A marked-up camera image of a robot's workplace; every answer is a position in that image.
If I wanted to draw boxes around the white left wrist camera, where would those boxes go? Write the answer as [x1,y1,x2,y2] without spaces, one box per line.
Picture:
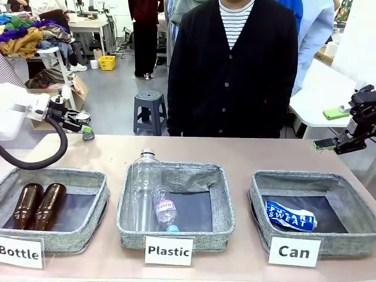
[54,86,73,104]

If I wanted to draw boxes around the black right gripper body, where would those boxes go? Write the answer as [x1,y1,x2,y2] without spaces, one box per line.
[346,84,376,139]

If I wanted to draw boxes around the colourful clothes pile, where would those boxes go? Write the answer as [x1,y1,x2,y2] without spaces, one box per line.
[0,13,76,58]

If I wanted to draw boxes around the person in dark red top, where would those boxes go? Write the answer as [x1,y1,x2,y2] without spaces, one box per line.
[127,0,165,80]

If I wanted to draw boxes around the white side table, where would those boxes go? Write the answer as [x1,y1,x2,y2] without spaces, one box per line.
[288,58,376,165]

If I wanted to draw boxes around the crushed silver can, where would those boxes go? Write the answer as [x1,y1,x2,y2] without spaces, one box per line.
[75,110,96,142]

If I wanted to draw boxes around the person in black cardigan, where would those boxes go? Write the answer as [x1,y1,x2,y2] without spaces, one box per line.
[166,0,299,139]

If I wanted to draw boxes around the person in grey jacket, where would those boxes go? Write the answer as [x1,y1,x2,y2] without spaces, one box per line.
[166,0,206,68]

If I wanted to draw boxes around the yellow plastic crate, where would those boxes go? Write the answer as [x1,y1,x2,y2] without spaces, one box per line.
[98,55,116,72]

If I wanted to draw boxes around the white clothes table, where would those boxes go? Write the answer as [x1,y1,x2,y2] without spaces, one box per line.
[5,45,79,112]

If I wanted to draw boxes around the checkered cloth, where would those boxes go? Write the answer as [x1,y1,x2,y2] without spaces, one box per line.
[0,54,28,89]

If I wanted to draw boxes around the small pink-label plastic bottle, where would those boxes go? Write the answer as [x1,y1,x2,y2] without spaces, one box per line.
[153,184,180,233]

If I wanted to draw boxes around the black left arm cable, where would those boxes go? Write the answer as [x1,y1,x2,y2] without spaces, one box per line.
[0,116,69,170]

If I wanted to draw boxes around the person in light blue coat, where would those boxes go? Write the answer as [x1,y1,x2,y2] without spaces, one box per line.
[278,0,336,96]

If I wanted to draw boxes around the white Plastic label sign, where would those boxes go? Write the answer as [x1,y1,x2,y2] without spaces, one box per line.
[143,236,195,267]

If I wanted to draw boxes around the white Bottle label sign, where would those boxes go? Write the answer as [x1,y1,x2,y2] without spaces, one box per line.
[0,236,45,270]

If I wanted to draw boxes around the grey fabric basket can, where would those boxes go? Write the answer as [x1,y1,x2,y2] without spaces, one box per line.
[248,169,376,259]

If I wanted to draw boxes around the clothes in cardboard box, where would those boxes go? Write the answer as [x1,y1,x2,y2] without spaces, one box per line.
[25,68,78,89]

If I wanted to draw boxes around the person in white jacket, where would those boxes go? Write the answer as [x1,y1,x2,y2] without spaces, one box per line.
[29,0,89,73]

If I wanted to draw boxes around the grey fabric basket plastic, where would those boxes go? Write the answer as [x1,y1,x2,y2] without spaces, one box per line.
[116,160,236,252]

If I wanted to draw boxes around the cardboard box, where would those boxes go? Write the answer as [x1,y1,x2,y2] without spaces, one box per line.
[28,75,90,130]

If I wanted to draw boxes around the grey fabric basket bottle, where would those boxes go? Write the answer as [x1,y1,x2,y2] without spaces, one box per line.
[0,166,111,254]

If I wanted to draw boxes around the white Can label sign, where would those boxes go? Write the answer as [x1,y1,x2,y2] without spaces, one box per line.
[267,236,323,268]

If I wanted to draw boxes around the large clear plastic bottle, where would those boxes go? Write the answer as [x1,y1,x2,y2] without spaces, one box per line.
[130,148,163,233]

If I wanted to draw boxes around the brown glass bottle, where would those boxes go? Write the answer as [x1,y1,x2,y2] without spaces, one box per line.
[11,182,45,231]
[33,182,67,232]

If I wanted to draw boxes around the white panel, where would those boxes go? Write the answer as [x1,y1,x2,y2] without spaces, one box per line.
[331,0,376,90]

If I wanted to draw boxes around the crushed blue white can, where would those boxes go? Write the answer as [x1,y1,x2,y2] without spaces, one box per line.
[265,200,318,231]

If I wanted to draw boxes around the white background workbench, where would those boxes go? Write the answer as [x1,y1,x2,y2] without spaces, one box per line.
[69,16,111,57]

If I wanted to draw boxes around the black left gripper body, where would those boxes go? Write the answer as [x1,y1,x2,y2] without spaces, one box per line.
[45,101,71,126]

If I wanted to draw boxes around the grey plastic stool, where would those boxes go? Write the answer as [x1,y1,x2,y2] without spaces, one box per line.
[133,90,169,136]

